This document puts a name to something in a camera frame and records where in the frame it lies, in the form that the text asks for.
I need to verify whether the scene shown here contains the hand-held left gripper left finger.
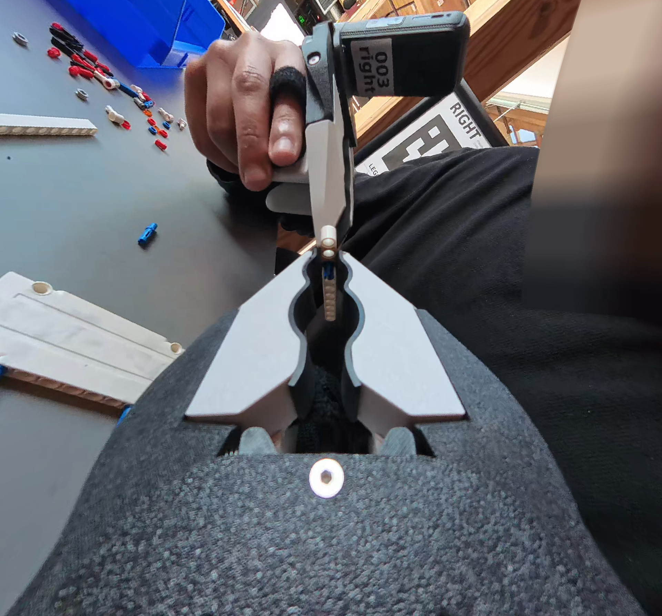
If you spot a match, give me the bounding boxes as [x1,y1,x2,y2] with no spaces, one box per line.
[184,251,318,452]

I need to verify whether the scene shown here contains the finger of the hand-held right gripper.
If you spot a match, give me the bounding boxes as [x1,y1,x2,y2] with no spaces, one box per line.
[305,109,349,230]
[335,109,358,238]

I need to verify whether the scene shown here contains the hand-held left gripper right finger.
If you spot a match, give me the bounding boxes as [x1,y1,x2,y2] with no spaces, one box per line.
[339,252,467,452]

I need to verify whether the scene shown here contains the white lego beam blue pins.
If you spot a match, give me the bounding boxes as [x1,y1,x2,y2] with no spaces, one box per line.
[321,226,338,322]

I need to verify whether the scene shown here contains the white lego panel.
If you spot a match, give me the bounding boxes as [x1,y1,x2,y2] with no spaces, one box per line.
[0,271,185,413]

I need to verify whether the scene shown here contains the group of small red lego pieces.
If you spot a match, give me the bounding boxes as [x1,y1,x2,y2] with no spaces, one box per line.
[13,22,187,151]

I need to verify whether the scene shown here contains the long white lego beam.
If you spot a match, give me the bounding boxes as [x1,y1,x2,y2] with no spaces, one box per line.
[0,114,98,136]

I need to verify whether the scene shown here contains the person's right hand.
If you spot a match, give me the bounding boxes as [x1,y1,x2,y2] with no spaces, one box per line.
[184,31,307,193]

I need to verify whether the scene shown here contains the black framed marker sign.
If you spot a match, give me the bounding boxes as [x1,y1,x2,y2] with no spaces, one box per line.
[353,79,511,178]

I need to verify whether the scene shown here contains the blue plastic bin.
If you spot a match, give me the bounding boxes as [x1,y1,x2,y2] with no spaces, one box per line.
[16,0,227,69]

